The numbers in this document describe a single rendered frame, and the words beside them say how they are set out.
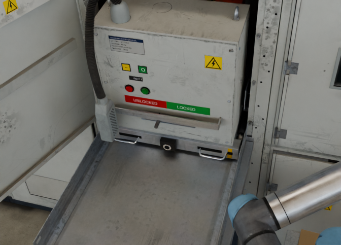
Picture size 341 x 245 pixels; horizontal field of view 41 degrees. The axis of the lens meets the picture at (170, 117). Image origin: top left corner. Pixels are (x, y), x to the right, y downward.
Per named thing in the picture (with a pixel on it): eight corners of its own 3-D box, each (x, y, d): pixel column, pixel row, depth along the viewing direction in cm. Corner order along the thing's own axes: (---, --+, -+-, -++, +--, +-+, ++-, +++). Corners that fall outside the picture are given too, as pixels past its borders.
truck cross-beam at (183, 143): (237, 160, 172) (238, 149, 168) (105, 136, 185) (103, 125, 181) (240, 150, 175) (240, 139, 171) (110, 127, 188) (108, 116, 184)
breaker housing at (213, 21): (233, 148, 170) (239, 42, 136) (110, 127, 182) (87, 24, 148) (254, 65, 204) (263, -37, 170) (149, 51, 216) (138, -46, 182)
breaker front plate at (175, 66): (231, 150, 169) (236, 46, 136) (110, 129, 181) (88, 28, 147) (231, 147, 170) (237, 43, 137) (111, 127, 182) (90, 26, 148)
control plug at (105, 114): (112, 142, 170) (105, 109, 158) (101, 140, 171) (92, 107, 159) (120, 128, 175) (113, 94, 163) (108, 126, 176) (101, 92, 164)
